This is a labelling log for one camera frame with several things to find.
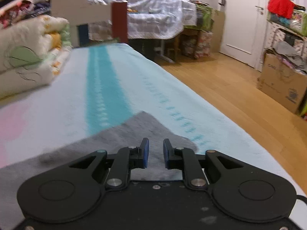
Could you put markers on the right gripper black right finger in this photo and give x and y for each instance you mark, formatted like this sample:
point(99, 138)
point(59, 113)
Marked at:
point(198, 171)

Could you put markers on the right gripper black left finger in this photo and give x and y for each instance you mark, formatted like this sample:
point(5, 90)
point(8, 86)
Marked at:
point(114, 170)

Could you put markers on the grey speckled pants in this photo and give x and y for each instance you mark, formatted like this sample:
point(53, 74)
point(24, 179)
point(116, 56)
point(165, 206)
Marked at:
point(130, 133)

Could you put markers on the light blue patterned bed sheet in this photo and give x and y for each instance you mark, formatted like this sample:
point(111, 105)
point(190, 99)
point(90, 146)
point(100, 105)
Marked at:
point(102, 87)

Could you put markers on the brown cardboard box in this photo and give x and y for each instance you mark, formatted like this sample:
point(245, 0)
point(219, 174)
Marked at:
point(281, 83)

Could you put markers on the floral storage boxes stack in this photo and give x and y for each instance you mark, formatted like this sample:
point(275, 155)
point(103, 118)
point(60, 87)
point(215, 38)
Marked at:
point(196, 39)

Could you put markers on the floral folded quilt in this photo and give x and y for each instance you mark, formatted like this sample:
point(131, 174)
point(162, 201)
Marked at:
point(33, 52)

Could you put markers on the cluttered storage shelf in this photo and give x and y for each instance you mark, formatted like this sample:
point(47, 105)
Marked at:
point(286, 38)

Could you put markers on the white door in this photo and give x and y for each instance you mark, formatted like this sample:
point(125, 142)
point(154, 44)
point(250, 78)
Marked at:
point(244, 30)

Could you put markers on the white wooden bed headboard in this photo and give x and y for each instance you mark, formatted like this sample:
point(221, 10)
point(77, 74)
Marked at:
point(80, 13)

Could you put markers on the red cloth on shelf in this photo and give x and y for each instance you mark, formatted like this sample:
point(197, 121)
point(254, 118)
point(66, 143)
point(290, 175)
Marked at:
point(282, 8)

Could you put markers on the red wooden bed post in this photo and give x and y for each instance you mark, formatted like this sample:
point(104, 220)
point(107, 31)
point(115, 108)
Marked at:
point(119, 21)

